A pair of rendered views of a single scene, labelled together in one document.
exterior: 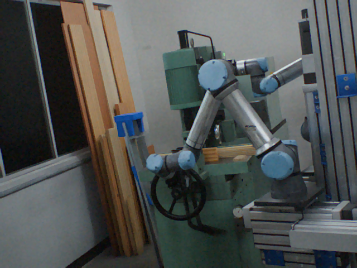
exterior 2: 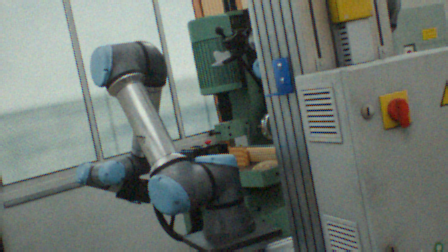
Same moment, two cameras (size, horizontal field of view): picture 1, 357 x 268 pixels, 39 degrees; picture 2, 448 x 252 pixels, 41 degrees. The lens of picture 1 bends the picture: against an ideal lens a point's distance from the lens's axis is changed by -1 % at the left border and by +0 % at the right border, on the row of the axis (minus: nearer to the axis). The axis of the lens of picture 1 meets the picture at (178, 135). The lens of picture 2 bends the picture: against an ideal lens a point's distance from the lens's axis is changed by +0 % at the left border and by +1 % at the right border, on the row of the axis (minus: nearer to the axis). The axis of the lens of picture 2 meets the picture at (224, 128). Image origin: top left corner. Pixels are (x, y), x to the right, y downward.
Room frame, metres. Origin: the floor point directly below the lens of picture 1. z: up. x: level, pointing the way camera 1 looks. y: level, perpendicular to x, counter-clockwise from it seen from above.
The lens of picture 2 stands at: (0.66, -1.30, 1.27)
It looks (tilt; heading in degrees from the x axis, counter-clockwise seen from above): 5 degrees down; 31
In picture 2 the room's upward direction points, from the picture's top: 11 degrees counter-clockwise
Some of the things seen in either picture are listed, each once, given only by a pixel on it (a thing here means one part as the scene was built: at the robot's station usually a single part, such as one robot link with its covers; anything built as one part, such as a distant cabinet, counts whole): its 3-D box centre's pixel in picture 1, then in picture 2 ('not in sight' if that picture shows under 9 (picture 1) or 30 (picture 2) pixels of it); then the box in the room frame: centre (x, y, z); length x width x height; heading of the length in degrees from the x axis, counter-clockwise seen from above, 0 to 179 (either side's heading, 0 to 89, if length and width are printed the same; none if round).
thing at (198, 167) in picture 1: (188, 164); not in sight; (2.59, -0.03, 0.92); 0.15 x 0.13 x 0.09; 70
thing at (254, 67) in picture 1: (256, 66); not in sight; (2.56, -0.44, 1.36); 0.11 x 0.08 x 0.09; 70
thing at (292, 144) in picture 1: (283, 155); (217, 176); (2.06, -0.41, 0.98); 0.13 x 0.12 x 0.14; 159
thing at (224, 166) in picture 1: (194, 169); (221, 174); (2.67, -0.06, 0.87); 0.61 x 0.30 x 0.06; 70
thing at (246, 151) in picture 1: (213, 154); (252, 156); (2.74, -0.18, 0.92); 0.58 x 0.02 x 0.04; 70
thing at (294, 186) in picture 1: (287, 182); (227, 215); (2.07, -0.42, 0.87); 0.15 x 0.15 x 0.10
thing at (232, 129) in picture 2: (192, 137); (233, 130); (2.80, -0.08, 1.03); 0.14 x 0.07 x 0.09; 160
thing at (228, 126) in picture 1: (226, 130); not in sight; (2.90, -0.28, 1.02); 0.09 x 0.07 x 0.12; 70
